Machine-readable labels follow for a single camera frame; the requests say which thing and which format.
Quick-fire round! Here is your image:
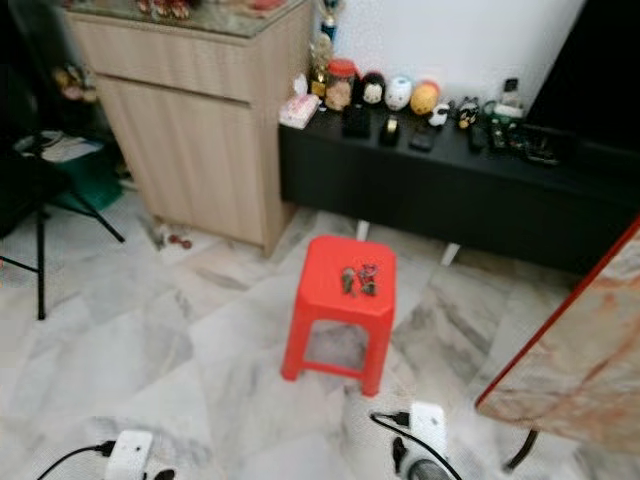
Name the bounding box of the silver key bunch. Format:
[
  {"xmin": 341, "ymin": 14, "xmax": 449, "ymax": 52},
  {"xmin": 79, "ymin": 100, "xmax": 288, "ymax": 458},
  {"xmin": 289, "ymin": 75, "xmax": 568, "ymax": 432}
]
[{"xmin": 341, "ymin": 266, "xmax": 361, "ymax": 297}]

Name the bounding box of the red plastic stool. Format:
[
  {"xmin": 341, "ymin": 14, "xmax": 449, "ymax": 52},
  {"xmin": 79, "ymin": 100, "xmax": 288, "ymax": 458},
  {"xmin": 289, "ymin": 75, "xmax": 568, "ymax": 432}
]
[{"xmin": 281, "ymin": 235, "xmax": 398, "ymax": 398}]

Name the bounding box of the marble pattern board red edge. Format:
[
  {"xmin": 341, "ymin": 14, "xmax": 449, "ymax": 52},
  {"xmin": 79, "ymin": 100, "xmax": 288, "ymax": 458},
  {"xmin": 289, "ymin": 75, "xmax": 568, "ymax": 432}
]
[{"xmin": 475, "ymin": 215, "xmax": 640, "ymax": 456}]

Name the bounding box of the small red dumbbell toy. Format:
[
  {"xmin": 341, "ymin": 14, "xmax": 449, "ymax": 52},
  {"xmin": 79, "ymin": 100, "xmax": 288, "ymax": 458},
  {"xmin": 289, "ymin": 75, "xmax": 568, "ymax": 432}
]
[{"xmin": 160, "ymin": 232, "xmax": 193, "ymax": 251}]

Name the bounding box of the black low TV console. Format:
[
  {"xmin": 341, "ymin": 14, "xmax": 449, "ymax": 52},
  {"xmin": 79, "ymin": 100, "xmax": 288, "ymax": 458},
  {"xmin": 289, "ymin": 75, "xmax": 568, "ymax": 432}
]
[{"xmin": 278, "ymin": 100, "xmax": 640, "ymax": 279}]

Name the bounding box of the green bin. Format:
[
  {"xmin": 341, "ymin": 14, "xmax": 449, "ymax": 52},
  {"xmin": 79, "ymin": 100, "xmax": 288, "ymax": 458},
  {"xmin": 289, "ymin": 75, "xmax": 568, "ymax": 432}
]
[{"xmin": 50, "ymin": 140, "xmax": 123, "ymax": 213}]

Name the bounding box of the small black phone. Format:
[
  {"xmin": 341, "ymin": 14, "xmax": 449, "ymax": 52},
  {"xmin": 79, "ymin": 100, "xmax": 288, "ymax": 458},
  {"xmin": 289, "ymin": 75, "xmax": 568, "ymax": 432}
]
[{"xmin": 409, "ymin": 128, "xmax": 438, "ymax": 153}]

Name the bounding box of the black folding chair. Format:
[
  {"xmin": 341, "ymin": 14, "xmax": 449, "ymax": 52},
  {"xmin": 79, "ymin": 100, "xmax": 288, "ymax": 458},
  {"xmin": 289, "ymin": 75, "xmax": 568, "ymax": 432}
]
[{"xmin": 0, "ymin": 65, "xmax": 126, "ymax": 321}]

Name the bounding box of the black tape dispenser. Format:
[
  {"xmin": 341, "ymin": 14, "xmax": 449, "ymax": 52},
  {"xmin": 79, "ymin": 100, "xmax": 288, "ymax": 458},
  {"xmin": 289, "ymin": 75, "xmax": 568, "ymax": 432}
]
[{"xmin": 379, "ymin": 115, "xmax": 403, "ymax": 147}]

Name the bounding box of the black remote control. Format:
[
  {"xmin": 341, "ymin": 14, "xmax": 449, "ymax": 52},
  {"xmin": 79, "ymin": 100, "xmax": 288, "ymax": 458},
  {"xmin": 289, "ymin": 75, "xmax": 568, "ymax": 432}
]
[
  {"xmin": 508, "ymin": 125, "xmax": 533, "ymax": 156},
  {"xmin": 468, "ymin": 120, "xmax": 489, "ymax": 153},
  {"xmin": 488, "ymin": 120, "xmax": 511, "ymax": 153}
]

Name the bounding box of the light wooden cabinet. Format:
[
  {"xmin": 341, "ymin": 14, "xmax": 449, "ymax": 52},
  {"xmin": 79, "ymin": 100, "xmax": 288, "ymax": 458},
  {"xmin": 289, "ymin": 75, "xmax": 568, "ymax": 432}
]
[{"xmin": 65, "ymin": 0, "xmax": 313, "ymax": 256}]

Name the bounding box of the black wallet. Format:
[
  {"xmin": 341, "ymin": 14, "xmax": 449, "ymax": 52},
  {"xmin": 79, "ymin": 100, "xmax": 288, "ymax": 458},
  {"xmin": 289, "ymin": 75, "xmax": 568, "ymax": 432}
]
[{"xmin": 341, "ymin": 105, "xmax": 373, "ymax": 139}]

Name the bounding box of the black flat tray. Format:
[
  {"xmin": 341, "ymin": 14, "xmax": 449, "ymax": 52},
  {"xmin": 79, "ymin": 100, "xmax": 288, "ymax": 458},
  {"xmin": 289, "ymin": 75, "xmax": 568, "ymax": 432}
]
[{"xmin": 525, "ymin": 128, "xmax": 571, "ymax": 166}]

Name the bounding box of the small panda figurine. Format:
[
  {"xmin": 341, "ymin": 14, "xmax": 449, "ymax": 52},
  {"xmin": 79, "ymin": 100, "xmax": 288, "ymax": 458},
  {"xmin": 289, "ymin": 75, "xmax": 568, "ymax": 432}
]
[{"xmin": 428, "ymin": 102, "xmax": 453, "ymax": 128}]

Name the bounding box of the small dark animal figurine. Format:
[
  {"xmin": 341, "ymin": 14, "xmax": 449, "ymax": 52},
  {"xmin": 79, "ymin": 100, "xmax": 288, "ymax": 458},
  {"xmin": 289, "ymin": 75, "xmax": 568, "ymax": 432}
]
[{"xmin": 455, "ymin": 96, "xmax": 483, "ymax": 131}]

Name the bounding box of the orange round plush toy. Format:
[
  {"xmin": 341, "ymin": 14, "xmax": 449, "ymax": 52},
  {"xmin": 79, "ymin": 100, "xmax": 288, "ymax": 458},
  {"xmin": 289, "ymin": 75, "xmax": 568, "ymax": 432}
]
[{"xmin": 410, "ymin": 80, "xmax": 443, "ymax": 116}]

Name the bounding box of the pink white tissue pack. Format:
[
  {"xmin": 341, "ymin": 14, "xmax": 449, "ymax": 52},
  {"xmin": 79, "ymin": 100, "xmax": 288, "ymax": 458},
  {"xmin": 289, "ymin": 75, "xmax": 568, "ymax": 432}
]
[{"xmin": 280, "ymin": 75, "xmax": 321, "ymax": 129}]

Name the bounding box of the white round plush toy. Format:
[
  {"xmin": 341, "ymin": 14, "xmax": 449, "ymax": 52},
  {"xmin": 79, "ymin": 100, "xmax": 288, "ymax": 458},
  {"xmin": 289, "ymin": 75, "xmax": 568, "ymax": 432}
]
[{"xmin": 384, "ymin": 75, "xmax": 415, "ymax": 112}]

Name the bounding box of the green white holder cup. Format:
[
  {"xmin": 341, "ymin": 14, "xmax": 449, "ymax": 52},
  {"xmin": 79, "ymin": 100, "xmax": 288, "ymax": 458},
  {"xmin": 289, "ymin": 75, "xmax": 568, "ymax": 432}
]
[{"xmin": 490, "ymin": 78, "xmax": 529, "ymax": 121}]

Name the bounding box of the clear jar with red lid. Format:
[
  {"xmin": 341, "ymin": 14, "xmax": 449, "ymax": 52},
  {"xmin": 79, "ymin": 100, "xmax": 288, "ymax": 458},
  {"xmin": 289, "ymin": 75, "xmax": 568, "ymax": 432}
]
[{"xmin": 324, "ymin": 58, "xmax": 359, "ymax": 113}]

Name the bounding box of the small gold trophy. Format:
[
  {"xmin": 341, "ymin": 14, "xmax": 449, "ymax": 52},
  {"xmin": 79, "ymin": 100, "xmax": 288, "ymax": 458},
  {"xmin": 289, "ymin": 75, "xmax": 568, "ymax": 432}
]
[{"xmin": 308, "ymin": 35, "xmax": 335, "ymax": 98}]

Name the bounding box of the black television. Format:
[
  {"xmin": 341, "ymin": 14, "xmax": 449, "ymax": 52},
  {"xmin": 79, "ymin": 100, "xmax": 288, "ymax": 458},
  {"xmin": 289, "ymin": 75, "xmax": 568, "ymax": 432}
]
[{"xmin": 525, "ymin": 0, "xmax": 640, "ymax": 161}]

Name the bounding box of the tall blue gold trophy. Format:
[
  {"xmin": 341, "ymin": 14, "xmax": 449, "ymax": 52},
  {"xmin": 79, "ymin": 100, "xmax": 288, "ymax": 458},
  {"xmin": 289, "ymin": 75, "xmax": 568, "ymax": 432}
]
[{"xmin": 318, "ymin": 0, "xmax": 346, "ymax": 39}]

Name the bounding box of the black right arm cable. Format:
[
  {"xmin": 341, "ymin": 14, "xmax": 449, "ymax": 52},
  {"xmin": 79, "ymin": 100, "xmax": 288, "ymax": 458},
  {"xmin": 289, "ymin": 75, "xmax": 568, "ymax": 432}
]
[{"xmin": 370, "ymin": 412, "xmax": 461, "ymax": 480}]

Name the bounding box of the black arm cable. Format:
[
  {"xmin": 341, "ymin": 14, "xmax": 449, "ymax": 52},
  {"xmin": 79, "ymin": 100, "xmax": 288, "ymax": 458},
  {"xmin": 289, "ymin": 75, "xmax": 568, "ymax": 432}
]
[
  {"xmin": 370, "ymin": 412, "xmax": 461, "ymax": 480},
  {"xmin": 35, "ymin": 442, "xmax": 116, "ymax": 480}
]

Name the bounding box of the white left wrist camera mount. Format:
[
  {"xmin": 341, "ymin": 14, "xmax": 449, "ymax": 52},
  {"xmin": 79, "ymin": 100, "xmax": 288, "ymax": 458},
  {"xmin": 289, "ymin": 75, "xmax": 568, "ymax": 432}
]
[{"xmin": 108, "ymin": 430, "xmax": 156, "ymax": 480}]

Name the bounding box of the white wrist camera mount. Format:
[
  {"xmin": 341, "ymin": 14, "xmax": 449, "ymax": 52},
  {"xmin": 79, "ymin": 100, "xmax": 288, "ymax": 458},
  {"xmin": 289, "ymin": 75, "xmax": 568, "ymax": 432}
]
[
  {"xmin": 408, "ymin": 402, "xmax": 449, "ymax": 461},
  {"xmin": 108, "ymin": 430, "xmax": 156, "ymax": 480}
]

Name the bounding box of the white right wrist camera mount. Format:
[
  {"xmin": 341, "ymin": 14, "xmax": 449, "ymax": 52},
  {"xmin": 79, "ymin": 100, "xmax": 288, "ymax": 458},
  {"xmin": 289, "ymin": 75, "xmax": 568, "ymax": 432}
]
[{"xmin": 408, "ymin": 402, "xmax": 449, "ymax": 461}]

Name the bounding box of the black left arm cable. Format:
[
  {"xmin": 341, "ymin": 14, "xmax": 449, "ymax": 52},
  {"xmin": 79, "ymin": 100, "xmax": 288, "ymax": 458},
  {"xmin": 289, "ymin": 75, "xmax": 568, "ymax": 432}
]
[{"xmin": 35, "ymin": 442, "xmax": 116, "ymax": 480}]

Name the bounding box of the purple keychain with keys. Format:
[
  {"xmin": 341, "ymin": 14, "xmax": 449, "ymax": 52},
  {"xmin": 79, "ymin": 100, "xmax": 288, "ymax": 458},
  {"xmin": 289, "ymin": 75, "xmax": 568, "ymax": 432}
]
[{"xmin": 358, "ymin": 263, "xmax": 381, "ymax": 297}]

